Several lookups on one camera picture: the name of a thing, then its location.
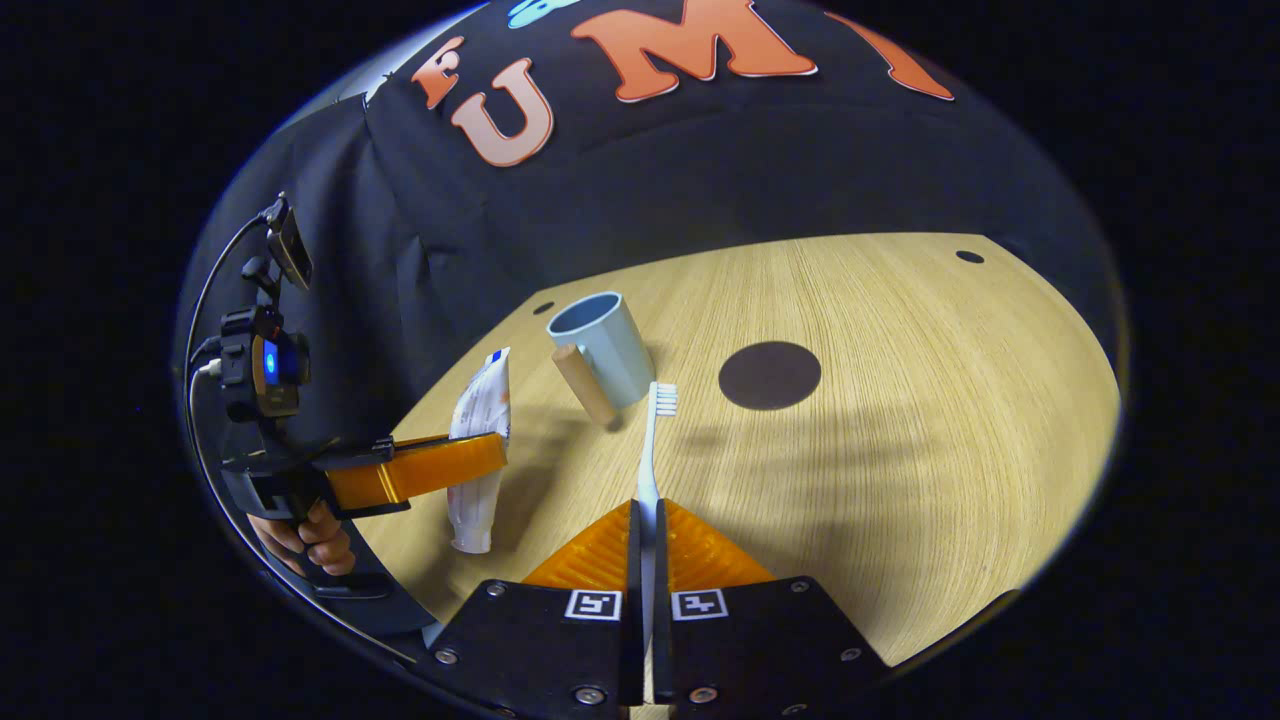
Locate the white toothpaste tube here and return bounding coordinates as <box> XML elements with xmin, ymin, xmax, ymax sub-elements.
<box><xmin>446</xmin><ymin>347</ymin><xmax>512</xmax><ymax>555</ymax></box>

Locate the round dark brown coaster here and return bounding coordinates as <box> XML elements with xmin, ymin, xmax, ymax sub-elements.
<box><xmin>718</xmin><ymin>341</ymin><xmax>823</xmax><ymax>412</ymax></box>

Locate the black backdrop cloth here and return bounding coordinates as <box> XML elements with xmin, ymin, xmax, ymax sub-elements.
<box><xmin>175</xmin><ymin>0</ymin><xmax>1126</xmax><ymax>641</ymax></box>

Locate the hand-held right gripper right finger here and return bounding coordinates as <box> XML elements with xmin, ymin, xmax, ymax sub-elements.
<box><xmin>654</xmin><ymin>500</ymin><xmax>893</xmax><ymax>720</ymax></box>

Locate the white toothbrush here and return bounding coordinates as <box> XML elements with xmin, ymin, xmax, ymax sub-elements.
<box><xmin>636</xmin><ymin>382</ymin><xmax>680</xmax><ymax>703</ymax></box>

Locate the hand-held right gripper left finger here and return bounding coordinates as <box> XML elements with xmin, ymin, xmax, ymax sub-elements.
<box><xmin>425</xmin><ymin>500</ymin><xmax>646</xmax><ymax>720</ymax></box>

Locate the light blue cup wooden handle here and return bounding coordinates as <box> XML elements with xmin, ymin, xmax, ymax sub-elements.
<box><xmin>546</xmin><ymin>291</ymin><xmax>657</xmax><ymax>432</ymax></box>

